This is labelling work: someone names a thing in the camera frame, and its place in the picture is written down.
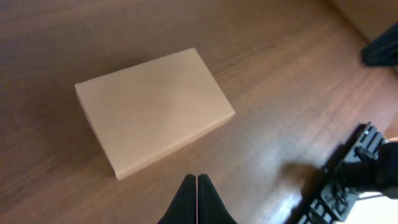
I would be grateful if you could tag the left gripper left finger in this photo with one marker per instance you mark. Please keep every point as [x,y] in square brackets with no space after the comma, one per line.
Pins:
[183,207]

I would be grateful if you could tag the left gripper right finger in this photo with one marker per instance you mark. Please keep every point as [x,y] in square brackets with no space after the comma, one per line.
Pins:
[211,209]

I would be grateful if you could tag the brown cardboard box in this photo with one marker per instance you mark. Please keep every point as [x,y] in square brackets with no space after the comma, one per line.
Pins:
[144,113]

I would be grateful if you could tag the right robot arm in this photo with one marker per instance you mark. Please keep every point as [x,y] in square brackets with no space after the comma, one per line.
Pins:
[375,174]

